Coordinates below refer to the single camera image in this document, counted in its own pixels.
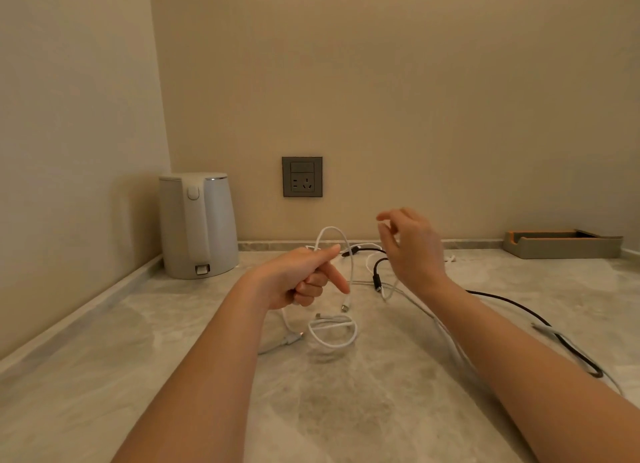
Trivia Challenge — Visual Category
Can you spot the person's right hand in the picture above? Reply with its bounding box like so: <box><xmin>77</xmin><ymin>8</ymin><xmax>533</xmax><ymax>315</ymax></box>
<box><xmin>376</xmin><ymin>207</ymin><xmax>450</xmax><ymax>299</ymax></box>

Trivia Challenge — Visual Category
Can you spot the person's left forearm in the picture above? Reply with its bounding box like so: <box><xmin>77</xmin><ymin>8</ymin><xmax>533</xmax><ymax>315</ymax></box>
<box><xmin>111</xmin><ymin>273</ymin><xmax>271</xmax><ymax>463</ymax></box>

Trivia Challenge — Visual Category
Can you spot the person's left hand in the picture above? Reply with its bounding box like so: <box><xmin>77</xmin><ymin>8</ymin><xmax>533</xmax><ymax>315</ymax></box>
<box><xmin>248</xmin><ymin>244</ymin><xmax>351</xmax><ymax>311</ymax></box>

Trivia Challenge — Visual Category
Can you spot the person's right forearm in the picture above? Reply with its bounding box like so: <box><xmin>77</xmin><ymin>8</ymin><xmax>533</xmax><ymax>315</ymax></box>
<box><xmin>424</xmin><ymin>274</ymin><xmax>640</xmax><ymax>463</ymax></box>

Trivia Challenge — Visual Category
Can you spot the long white cable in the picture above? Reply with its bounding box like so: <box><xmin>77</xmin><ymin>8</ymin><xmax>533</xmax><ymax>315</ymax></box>
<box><xmin>364</xmin><ymin>242</ymin><xmax>624</xmax><ymax>396</ymax></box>

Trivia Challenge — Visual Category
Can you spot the short white charging cable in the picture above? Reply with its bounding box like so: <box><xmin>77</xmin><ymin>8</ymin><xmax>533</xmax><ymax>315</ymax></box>
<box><xmin>257</xmin><ymin>226</ymin><xmax>359</xmax><ymax>356</ymax></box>

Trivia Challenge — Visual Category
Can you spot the grey tray with wooden inside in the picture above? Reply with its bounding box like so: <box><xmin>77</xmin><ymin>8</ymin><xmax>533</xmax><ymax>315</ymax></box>
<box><xmin>502</xmin><ymin>229</ymin><xmax>624</xmax><ymax>260</ymax></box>

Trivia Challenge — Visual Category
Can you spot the black cable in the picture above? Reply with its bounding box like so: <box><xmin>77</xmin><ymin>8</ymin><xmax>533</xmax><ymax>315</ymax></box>
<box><xmin>341</xmin><ymin>246</ymin><xmax>605</xmax><ymax>379</ymax></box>

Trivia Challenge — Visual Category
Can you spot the grey wall socket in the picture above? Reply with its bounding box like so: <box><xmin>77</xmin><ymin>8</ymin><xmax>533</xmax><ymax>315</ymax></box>
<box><xmin>282</xmin><ymin>157</ymin><xmax>324</xmax><ymax>198</ymax></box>

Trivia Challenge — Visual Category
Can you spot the white electric kettle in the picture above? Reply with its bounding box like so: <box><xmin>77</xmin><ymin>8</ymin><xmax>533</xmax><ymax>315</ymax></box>
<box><xmin>158</xmin><ymin>172</ymin><xmax>240</xmax><ymax>280</ymax></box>

